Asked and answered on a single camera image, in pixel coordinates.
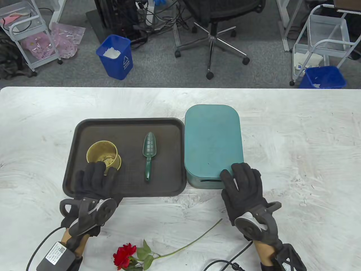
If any person's left hand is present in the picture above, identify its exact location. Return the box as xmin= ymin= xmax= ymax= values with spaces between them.
xmin=74 ymin=161 xmax=124 ymax=208

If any person's right hand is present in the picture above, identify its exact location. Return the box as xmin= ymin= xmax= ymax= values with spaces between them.
xmin=220 ymin=163 xmax=268 ymax=226

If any gold flower pot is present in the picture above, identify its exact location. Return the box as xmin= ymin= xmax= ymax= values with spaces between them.
xmin=86 ymin=141 xmax=122 ymax=175

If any green bin lid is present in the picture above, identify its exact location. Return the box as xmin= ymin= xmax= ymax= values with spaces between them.
xmin=185 ymin=104 xmax=244 ymax=181

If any green plastic trowel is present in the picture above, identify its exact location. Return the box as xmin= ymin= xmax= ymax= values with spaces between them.
xmin=143 ymin=132 xmax=157 ymax=182

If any red artificial rose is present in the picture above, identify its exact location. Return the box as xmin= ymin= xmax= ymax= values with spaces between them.
xmin=113 ymin=219 xmax=223 ymax=271

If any person's left forearm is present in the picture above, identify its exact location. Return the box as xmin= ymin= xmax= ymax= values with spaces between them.
xmin=60 ymin=227 xmax=90 ymax=257

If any grey handheld controller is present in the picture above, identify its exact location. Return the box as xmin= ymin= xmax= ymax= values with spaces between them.
xmin=235 ymin=202 xmax=282 ymax=245
xmin=59 ymin=198 xmax=117 ymax=237

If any green plastic bin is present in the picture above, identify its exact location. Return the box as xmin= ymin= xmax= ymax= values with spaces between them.
xmin=185 ymin=165 xmax=245 ymax=189

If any dark brown tray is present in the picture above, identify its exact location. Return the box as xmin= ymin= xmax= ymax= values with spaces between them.
xmin=63 ymin=118 xmax=187 ymax=198

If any black box with white label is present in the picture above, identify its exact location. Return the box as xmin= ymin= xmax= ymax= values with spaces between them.
xmin=36 ymin=241 xmax=83 ymax=271

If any blue trash bin white symbol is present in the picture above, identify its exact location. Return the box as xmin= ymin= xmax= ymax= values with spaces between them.
xmin=96 ymin=34 xmax=133 ymax=80

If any pink plastic bag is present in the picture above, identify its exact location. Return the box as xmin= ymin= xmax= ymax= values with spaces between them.
xmin=22 ymin=32 xmax=54 ymax=60
xmin=51 ymin=23 xmax=86 ymax=59

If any black backpack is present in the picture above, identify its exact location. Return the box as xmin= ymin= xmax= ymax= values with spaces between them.
xmin=0 ymin=30 xmax=38 ymax=80

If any black floor mat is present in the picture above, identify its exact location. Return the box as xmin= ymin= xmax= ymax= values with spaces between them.
xmin=85 ymin=10 xmax=113 ymax=44

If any black computer tower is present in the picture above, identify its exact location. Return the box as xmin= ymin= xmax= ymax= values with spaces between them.
xmin=94 ymin=0 xmax=141 ymax=40

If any white desk leg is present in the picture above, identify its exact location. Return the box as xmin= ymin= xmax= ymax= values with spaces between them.
xmin=276 ymin=0 xmax=303 ymax=52
xmin=49 ymin=0 xmax=68 ymax=29

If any pink paper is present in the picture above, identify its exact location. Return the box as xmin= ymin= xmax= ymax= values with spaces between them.
xmin=0 ymin=14 xmax=21 ymax=26

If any black office chair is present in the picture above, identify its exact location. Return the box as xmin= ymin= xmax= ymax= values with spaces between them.
xmin=173 ymin=0 xmax=266 ymax=80

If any brown cardboard box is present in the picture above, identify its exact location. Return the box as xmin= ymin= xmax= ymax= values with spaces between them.
xmin=334 ymin=0 xmax=361 ymax=13

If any black cable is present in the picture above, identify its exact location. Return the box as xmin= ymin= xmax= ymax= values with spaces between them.
xmin=26 ymin=227 xmax=66 ymax=271
xmin=202 ymin=241 xmax=253 ymax=271

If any black lattice wrist mount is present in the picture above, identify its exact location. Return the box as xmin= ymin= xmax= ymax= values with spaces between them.
xmin=261 ymin=243 xmax=307 ymax=271

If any bundle of black cables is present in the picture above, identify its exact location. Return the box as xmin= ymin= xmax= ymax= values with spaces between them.
xmin=124 ymin=0 xmax=198 ymax=43

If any white wire cart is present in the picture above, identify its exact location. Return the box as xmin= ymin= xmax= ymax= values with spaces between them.
xmin=289 ymin=4 xmax=361 ymax=86
xmin=0 ymin=0 xmax=63 ymax=72

